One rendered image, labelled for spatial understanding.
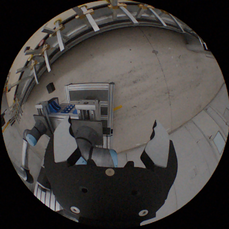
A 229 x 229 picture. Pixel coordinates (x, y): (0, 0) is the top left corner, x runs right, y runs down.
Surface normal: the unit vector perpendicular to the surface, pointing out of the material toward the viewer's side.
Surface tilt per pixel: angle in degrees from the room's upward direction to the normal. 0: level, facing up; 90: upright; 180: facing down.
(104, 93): 0
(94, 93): 0
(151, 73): 0
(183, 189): 90
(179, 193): 90
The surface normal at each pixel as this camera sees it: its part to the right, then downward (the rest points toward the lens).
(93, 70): 0.00, 0.50
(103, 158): 0.16, -0.59
